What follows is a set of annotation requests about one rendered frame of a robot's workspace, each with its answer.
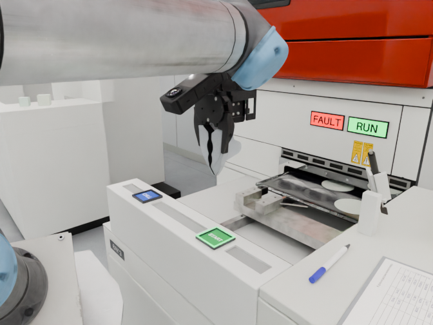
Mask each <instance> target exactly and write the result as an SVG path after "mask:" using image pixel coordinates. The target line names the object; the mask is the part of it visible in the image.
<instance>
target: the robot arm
mask: <svg viewBox="0 0 433 325"><path fill-rule="evenodd" d="M275 29H276V28H275V27H274V26H271V25H270V24H269V23H268V22H267V21H266V20H265V19H264V18H263V17H262V15H261V14H260V13H259V12H258V11H257V10H256V9H255V8H254V7H253V6H252V5H251V3H250V2H249V1H248V0H0V86H13V85H24V84H44V83H64V82H75V81H95V80H106V79H126V78H137V77H157V76H168V75H188V74H192V75H190V76H189V77H188V78H186V79H184V80H183V81H182V82H181V83H179V84H178V85H176V86H175V87H174V88H172V89H170V90H169V91H168V92H166V93H165V94H164V95H163V96H161V97H160V101H161V103H162V105H163V107H164V109H165V111H166V112H170V113H174V114H177V115H182V114H183V113H184V112H185V111H187V110H188V109H190V108H191V107H192V106H193V105H195V107H194V129H195V133H196V137H197V141H198V145H199V146H200V149H201V152H202V155H203V157H204V159H205V161H206V163H207V166H208V167H209V169H210V171H211V173H212V174H213V175H218V174H219V173H220V172H221V171H222V169H223V167H224V165H225V163H226V161H227V160H228V159H230V158H232V157H233V156H235V155H236V154H238V153H239V152H240V151H241V148H242V144H241V142H240V141H237V140H235V139H234V137H233V133H234V130H235V124H234V123H240V122H244V121H245V120H246V121H249V120H253V119H256V88H258V87H260V86H262V85H263V84H265V83H266V82H268V80H270V78H272V77H273V76H274V75H275V74H276V73H277V71H279V69H280V68H281V67H282V65H283V64H284V63H285V60H286V59H287V56H288V53H289V48H288V45H287V43H286V42H285V41H284V40H283V39H282V37H281V36H280V35H279V34H278V32H277V31H276V30H275ZM251 98H254V104H253V113H249V112H250V108H248V107H249V99H251ZM245 104H246V107H245ZM47 293H48V276H47V273H46V270H45V268H44V266H43V265H42V263H41V262H40V260H39V259H38V258H37V257H36V256H35V255H34V254H32V253H30V252H29V251H26V250H24V249H22V248H18V247H13V246H11V244H10V243H9V241H8V239H7V238H6V236H5V235H4V233H3V231H2V230H1V228H0V325H28V324H29V323H30V322H31V321H32V320H33V319H34V318H35V317H36V315H37V314H38V313H39V311H40V310H41V308H42V306H43V304H44V302H45V300H46V296H47Z"/></svg>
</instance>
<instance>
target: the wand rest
mask: <svg viewBox="0 0 433 325"><path fill-rule="evenodd" d="M366 171H367V177H368V180H369V184H370V190H371V191H369V190H367V191H365V192H363V195H362V200H361V208H360V216H359V221H358V229H357V231H358V232H360V233H363V234H365V235H368V236H369V237H372V236H373V235H374V234H376V228H377V224H378V217H379V213H380V206H381V202H384V203H386V202H387V201H388V200H390V199H391V196H390V189H389V182H388V178H387V172H381V173H378V174H375V175H374V176H373V174H372V172H371V170H370V168H369V167H367V168H366Z"/></svg>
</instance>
